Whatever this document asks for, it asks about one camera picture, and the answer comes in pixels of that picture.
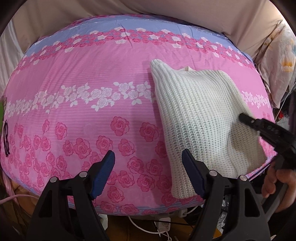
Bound white cable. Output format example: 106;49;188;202
127;204;200;241

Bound white curtain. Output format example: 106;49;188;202
0;20;23;95

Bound beige fabric headboard cover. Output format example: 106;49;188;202
13;0;283;57

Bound pink cable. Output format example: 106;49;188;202
0;194;39;204

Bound white power strip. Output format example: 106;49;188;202
151;208;188;232

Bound floral cream pillow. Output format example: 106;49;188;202
255;20;295;108

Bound white red black knit sweater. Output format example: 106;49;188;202
151;59;267;199

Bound person's right hand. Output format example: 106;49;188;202
261;162;296;212

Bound black hair tie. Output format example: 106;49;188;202
2;119;11;157

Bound pink floral bed sheet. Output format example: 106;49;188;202
1;15;273;215

